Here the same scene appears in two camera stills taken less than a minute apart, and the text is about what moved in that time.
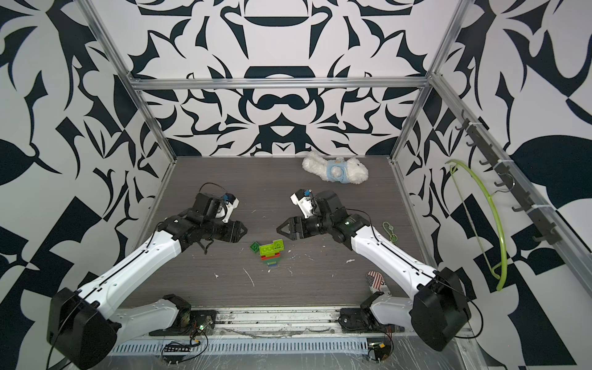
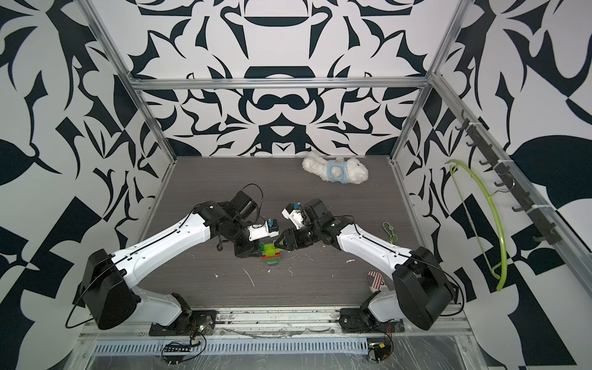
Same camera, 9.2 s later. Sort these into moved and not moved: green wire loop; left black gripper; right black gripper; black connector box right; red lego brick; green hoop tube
Moved: right black gripper; left black gripper
Not moved: red lego brick; green wire loop; green hoop tube; black connector box right
